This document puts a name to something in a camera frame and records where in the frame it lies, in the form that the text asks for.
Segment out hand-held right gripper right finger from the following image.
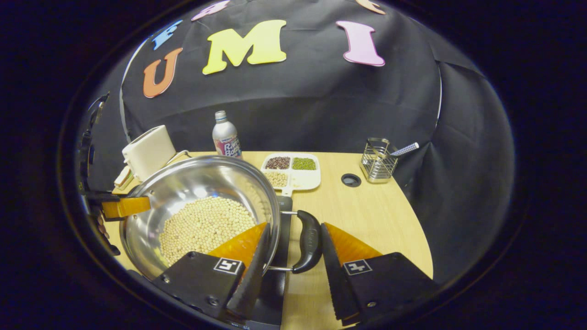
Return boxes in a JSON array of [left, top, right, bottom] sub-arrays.
[[320, 222, 441, 327]]

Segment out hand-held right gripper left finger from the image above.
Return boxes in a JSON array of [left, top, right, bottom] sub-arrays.
[[151, 222, 272, 321]]

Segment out black induction cooktop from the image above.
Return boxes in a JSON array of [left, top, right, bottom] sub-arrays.
[[220, 196, 294, 329]]

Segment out stainless steel pot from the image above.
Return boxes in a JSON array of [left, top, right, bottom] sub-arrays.
[[119, 155, 323, 281]]

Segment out white toaster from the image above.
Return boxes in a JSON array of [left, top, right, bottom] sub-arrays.
[[122, 125, 177, 182]]

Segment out soybeans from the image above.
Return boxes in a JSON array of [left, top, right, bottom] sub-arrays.
[[158, 196, 257, 266]]

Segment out white divided bean tray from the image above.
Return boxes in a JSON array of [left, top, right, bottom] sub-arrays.
[[260, 153, 321, 197]]

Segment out silver pink-label bottle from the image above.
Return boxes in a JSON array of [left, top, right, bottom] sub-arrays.
[[212, 110, 243, 160]]

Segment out black backdrop cloth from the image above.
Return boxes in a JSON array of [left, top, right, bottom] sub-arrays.
[[87, 0, 514, 285]]

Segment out metal wire utensil holder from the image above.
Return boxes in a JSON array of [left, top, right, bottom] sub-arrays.
[[360, 137, 399, 184]]

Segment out striped utensil handle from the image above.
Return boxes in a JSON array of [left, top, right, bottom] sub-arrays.
[[390, 142, 420, 157]]

